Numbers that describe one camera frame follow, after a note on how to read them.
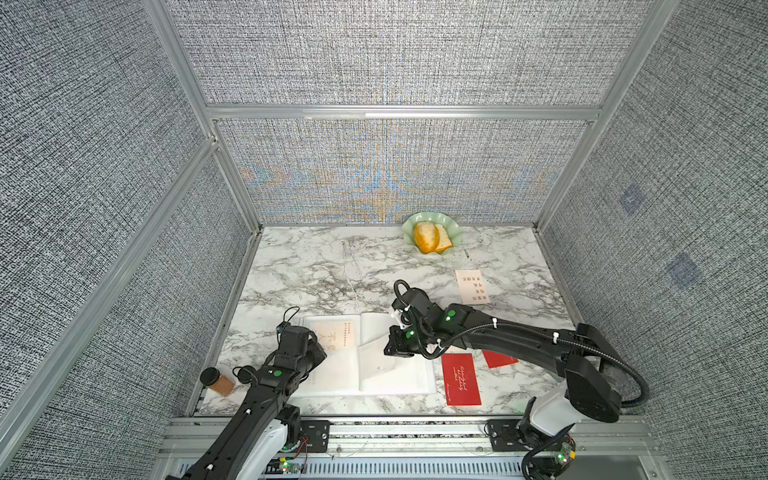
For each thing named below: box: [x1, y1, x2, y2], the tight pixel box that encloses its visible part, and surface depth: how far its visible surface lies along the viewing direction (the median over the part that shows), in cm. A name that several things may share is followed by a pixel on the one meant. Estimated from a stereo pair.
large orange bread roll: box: [414, 221, 441, 254], surface depth 109 cm
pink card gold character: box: [316, 320, 355, 351], surface depth 91 cm
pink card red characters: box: [455, 269, 491, 304], surface depth 104 cm
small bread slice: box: [428, 222, 454, 253], surface depth 112 cm
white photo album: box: [290, 312, 437, 396], surface depth 85 cm
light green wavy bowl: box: [402, 211, 463, 255], surface depth 113 cm
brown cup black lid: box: [200, 367, 234, 397], surface depth 76 cm
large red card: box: [441, 353, 482, 405], surface depth 85 cm
